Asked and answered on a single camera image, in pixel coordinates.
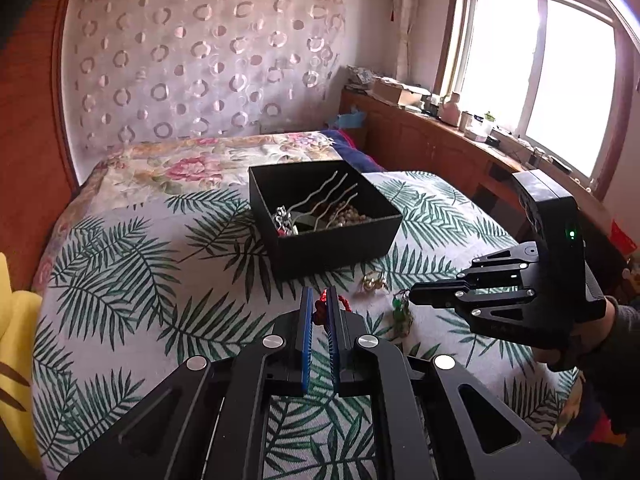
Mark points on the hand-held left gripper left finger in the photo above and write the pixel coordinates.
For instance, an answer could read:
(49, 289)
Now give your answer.
(306, 340)

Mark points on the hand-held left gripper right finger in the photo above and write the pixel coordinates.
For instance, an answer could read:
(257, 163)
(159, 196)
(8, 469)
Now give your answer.
(332, 347)

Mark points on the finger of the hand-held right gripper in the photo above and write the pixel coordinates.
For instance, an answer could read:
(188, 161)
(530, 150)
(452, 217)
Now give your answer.
(490, 310)
(505, 262)

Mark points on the green bead pendant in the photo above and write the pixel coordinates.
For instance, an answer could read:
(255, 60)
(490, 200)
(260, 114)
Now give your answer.
(400, 312)

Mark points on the gold earring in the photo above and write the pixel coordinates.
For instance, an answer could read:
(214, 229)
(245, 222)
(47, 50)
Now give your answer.
(374, 282)

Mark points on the black box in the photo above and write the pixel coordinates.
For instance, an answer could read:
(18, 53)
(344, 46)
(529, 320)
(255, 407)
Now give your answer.
(325, 255)

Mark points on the silver ornate hairpin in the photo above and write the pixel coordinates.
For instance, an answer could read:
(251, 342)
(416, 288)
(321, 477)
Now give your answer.
(286, 220)

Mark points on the silver wavy hairpin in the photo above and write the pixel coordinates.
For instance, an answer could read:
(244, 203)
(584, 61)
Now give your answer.
(337, 205)

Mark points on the person's right forearm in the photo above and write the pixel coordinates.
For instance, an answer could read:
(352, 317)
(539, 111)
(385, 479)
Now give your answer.
(620, 385)

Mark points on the person's right hand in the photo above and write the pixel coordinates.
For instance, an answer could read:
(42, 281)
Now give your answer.
(607, 322)

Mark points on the red paper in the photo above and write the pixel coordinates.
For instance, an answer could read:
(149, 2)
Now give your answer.
(625, 237)

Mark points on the tissue box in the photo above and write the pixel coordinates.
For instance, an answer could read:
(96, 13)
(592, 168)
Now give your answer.
(476, 134)

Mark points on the long wooden cabinet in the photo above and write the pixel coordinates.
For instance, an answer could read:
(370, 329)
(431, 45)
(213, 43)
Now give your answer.
(435, 145)

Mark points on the leaf print cloth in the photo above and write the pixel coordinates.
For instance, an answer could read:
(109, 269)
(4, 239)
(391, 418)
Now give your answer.
(150, 310)

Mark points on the blue blanket with red edge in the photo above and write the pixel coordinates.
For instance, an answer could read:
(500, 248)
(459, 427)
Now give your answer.
(355, 152)

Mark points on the window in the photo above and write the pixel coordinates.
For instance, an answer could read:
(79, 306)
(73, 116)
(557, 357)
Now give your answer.
(540, 70)

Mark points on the cardboard box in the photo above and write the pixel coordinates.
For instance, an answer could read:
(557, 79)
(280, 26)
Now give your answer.
(400, 92)

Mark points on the floral blanket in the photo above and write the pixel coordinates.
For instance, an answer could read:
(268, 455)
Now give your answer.
(190, 165)

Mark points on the blue plastic bag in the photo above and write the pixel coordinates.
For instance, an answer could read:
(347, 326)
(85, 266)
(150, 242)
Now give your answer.
(347, 121)

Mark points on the patterned cloth pile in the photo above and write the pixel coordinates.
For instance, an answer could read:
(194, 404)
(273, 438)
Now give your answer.
(362, 76)

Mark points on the white lace window curtain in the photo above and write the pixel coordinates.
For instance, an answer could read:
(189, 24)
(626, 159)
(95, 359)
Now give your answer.
(407, 20)

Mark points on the yellow plush toy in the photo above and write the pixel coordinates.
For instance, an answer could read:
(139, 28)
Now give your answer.
(15, 360)

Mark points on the wooden wardrobe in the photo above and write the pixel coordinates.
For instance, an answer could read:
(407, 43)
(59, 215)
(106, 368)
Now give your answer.
(30, 135)

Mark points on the circle print wall curtain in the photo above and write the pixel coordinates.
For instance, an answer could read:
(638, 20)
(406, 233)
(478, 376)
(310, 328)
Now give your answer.
(200, 60)

